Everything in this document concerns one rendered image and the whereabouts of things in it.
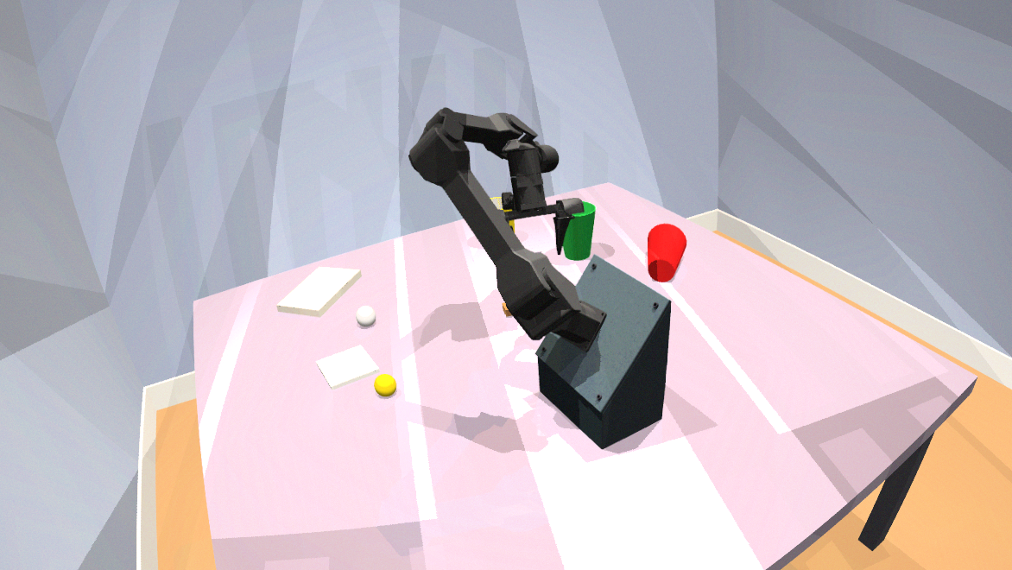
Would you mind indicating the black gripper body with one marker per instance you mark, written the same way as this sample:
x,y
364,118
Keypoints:
x,y
529,194

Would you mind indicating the yellow ball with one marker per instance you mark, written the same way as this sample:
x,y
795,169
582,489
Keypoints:
x,y
385,385

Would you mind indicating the red cone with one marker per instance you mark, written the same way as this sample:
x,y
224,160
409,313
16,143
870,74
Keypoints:
x,y
666,245

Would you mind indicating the yellow cup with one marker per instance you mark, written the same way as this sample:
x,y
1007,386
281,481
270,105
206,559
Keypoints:
x,y
498,203

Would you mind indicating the white ball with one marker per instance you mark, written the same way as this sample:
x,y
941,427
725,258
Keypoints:
x,y
366,316

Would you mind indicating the beige flat block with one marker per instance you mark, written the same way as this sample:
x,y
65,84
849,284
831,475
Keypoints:
x,y
314,295

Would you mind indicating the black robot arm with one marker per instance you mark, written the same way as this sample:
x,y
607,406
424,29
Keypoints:
x,y
539,297

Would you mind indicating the white flat square panel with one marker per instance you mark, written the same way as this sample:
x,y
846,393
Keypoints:
x,y
347,367

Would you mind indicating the green cup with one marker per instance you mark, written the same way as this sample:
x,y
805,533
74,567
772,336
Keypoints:
x,y
577,241

